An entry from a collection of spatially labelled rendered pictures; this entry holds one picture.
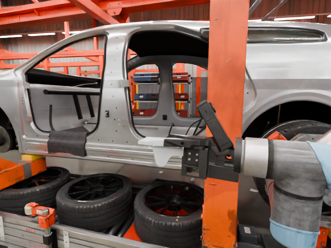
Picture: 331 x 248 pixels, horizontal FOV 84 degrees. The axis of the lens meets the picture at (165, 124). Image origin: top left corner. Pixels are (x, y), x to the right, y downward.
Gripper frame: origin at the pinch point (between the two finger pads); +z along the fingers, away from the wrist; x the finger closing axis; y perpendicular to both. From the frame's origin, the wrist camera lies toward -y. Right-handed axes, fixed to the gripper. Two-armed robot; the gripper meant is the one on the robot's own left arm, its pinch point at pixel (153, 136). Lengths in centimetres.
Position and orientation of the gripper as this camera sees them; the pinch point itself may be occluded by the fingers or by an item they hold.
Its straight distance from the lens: 45.4
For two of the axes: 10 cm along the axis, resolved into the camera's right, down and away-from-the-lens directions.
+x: 4.0, 0.1, 9.2
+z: -9.1, -0.6, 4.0
